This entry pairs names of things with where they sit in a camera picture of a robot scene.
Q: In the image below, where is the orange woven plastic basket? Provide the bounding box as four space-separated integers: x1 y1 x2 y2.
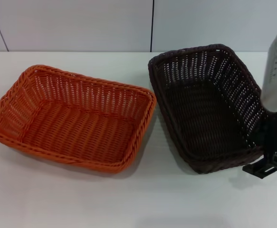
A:
0 64 157 175

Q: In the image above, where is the dark brown woven basket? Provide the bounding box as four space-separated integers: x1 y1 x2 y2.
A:
148 43 272 175

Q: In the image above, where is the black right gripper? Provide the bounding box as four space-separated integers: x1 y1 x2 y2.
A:
242 110 277 179

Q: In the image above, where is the thin black hanging cable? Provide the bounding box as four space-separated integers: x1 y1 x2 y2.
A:
149 0 155 52

